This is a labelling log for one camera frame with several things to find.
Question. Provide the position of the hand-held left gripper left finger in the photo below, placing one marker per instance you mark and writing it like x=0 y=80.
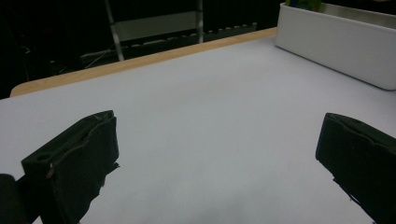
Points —
x=77 y=168

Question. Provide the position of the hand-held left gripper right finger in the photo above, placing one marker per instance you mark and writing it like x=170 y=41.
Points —
x=361 y=158

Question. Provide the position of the white plastic bin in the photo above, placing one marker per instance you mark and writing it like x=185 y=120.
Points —
x=336 y=46

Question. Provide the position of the white table mat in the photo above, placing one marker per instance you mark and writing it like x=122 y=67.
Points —
x=202 y=124

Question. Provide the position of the white metal stand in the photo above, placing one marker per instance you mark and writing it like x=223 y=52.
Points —
x=155 y=26

